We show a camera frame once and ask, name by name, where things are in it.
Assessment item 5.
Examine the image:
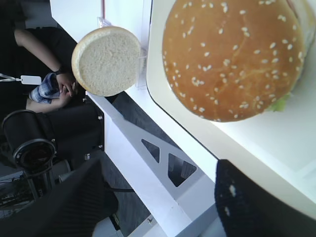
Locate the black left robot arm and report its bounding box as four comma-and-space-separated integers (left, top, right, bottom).
0, 103, 118, 237

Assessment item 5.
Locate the sesame bun top front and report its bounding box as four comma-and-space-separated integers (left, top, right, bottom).
162, 0, 306, 122

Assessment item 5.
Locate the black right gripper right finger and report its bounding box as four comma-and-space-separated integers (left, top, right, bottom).
214, 159, 316, 237

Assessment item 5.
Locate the lettuce leaf on burger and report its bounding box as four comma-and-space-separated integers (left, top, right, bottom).
265, 93, 292, 112

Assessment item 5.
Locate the upright bun half left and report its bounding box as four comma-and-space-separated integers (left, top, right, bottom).
71, 26, 142, 97

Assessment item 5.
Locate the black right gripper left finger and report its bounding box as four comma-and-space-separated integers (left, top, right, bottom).
0, 159, 118, 237

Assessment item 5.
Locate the seated person in black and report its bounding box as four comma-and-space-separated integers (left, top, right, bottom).
0, 0, 85, 117

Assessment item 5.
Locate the left red strip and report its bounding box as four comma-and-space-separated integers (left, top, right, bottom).
100, 0, 106, 19

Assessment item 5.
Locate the cream metal tray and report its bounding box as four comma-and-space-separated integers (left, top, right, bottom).
146, 0, 316, 198

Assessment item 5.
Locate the left lower clear holder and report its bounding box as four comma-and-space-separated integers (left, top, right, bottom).
135, 48, 148, 90

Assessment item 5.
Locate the white table frame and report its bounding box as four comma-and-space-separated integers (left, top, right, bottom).
89, 94, 220, 237

